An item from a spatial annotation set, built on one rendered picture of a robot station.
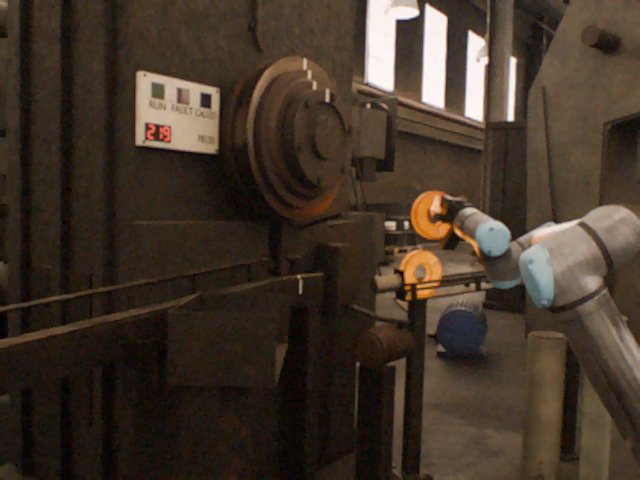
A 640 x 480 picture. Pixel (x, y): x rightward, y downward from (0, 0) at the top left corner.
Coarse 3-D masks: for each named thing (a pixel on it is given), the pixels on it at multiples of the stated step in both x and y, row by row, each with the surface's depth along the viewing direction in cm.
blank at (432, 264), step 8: (408, 256) 204; (416, 256) 204; (424, 256) 205; (432, 256) 206; (408, 264) 203; (416, 264) 204; (424, 264) 206; (432, 264) 207; (440, 264) 208; (408, 272) 203; (432, 272) 207; (440, 272) 208; (408, 280) 203; (416, 280) 204; (424, 280) 208; (408, 288) 203
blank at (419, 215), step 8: (432, 192) 196; (440, 192) 197; (416, 200) 197; (424, 200) 196; (432, 200) 197; (416, 208) 195; (424, 208) 196; (416, 216) 195; (424, 216) 196; (416, 224) 196; (424, 224) 196; (432, 224) 197; (440, 224) 198; (448, 224) 199; (424, 232) 196; (432, 232) 197; (440, 232) 198
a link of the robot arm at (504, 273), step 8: (512, 248) 172; (520, 248) 171; (504, 256) 169; (512, 256) 171; (520, 256) 170; (488, 264) 171; (496, 264) 170; (504, 264) 170; (512, 264) 170; (488, 272) 173; (496, 272) 171; (504, 272) 171; (512, 272) 171; (520, 272) 172; (496, 280) 173; (504, 280) 172; (512, 280) 172; (520, 280) 174; (504, 288) 174
